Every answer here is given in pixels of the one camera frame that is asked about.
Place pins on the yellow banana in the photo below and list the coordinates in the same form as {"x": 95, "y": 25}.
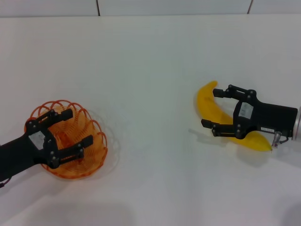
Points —
{"x": 207, "y": 103}

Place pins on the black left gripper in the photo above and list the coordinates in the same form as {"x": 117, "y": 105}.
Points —
{"x": 21, "y": 150}

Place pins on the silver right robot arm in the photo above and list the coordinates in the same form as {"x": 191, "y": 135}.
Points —
{"x": 297, "y": 124}

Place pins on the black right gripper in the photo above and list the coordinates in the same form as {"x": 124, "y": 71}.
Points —
{"x": 270, "y": 117}

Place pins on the orange plastic woven basket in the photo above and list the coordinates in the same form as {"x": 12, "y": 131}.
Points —
{"x": 94, "y": 160}

